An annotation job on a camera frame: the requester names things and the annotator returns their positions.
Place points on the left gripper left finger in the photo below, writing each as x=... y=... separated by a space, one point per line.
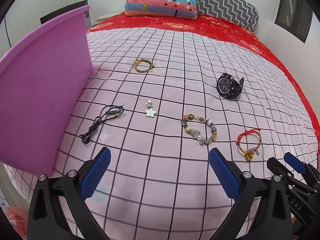
x=46 y=218

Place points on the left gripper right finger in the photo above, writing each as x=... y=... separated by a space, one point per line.
x=272 y=219

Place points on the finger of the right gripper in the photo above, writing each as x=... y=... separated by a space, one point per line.
x=278 y=169
x=308 y=171

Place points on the black wristwatch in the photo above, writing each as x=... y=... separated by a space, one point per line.
x=228 y=87

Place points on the white flower pendant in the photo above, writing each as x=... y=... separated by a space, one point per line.
x=150 y=112

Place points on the red plastic bag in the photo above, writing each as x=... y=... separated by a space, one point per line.
x=18 y=218

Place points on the red patterned bed sheet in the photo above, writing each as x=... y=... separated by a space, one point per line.
x=213 y=28

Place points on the purple plastic basin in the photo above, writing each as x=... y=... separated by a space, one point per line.
x=42 y=77

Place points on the dark window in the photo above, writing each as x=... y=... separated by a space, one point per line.
x=295 y=16

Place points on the grey zigzag headboard cover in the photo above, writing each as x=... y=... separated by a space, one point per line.
x=238 y=12

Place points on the colourful blue pink pillow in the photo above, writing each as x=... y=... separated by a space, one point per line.
x=168 y=8

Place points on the cream bedside table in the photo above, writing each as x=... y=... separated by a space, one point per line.
x=107 y=16

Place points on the white wardrobe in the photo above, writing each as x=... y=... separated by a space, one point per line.
x=26 y=15

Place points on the red cord bracelet gold charm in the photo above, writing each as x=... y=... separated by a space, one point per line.
x=248 y=143

